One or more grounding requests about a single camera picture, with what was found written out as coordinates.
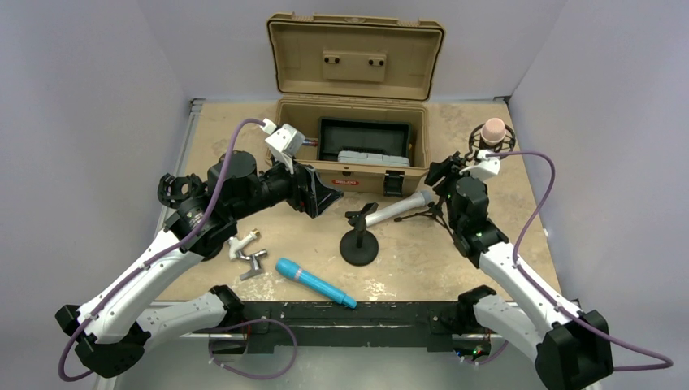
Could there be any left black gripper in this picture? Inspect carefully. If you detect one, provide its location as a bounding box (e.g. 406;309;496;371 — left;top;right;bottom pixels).
230;150;341;221

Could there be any white microphone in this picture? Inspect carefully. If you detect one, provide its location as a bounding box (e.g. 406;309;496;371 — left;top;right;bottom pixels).
366;189;433;228

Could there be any black tripod mic stand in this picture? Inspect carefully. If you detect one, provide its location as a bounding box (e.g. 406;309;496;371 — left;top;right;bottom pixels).
394;122;516;236

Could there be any pink microphone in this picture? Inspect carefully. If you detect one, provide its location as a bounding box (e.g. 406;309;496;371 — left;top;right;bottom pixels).
479;118;507;146

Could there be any blue microphone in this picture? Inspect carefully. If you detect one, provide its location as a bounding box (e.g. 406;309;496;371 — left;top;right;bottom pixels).
275;258;358;309

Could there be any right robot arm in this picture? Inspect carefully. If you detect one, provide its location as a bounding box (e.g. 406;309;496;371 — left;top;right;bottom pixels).
425;154;613;389

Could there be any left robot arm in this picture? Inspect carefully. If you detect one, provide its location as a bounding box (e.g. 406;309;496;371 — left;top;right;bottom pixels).
55;151;343;378

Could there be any grey plastic bit case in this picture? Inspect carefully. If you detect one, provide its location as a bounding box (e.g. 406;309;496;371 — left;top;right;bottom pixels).
337;150;410;167

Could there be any black toolbox tray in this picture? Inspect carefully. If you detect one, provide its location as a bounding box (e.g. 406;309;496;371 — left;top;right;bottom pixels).
317;117;412;161

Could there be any white chrome faucet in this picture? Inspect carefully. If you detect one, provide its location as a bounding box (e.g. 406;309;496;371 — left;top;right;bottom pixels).
227;229;268;281

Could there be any tan plastic toolbox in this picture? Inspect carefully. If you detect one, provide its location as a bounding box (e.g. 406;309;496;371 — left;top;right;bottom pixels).
266;13;445;197

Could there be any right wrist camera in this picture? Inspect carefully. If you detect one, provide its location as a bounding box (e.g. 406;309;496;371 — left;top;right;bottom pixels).
459;149;501;181

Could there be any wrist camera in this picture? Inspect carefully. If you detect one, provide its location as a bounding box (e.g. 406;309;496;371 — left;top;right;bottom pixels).
459;149;501;181
261;118;306;174

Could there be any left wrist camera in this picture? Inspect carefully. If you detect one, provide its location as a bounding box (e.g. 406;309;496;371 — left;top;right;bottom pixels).
261;118;306;174

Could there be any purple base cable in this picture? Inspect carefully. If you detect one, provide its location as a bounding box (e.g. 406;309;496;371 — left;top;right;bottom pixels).
208;318;298;382

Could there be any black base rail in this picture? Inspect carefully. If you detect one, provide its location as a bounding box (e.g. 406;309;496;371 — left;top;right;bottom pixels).
211;301;501;359

